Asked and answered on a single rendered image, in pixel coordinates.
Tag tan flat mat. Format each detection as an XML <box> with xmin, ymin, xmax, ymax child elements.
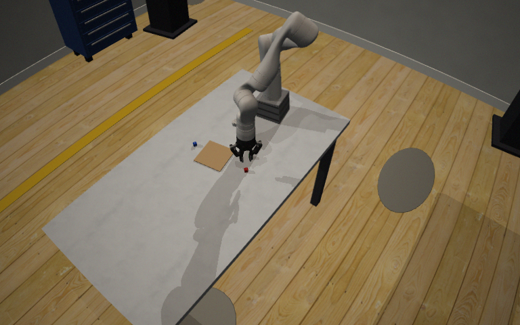
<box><xmin>194</xmin><ymin>140</ymin><xmax>233</xmax><ymax>172</ymax></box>

